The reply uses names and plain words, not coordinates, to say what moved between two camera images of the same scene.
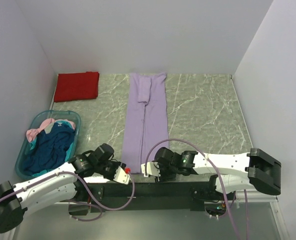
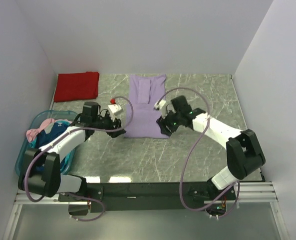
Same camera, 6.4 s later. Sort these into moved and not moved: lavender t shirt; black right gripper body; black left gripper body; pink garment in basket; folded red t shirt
Moved: black left gripper body; black right gripper body; lavender t shirt
Not moved: folded red t shirt; pink garment in basket
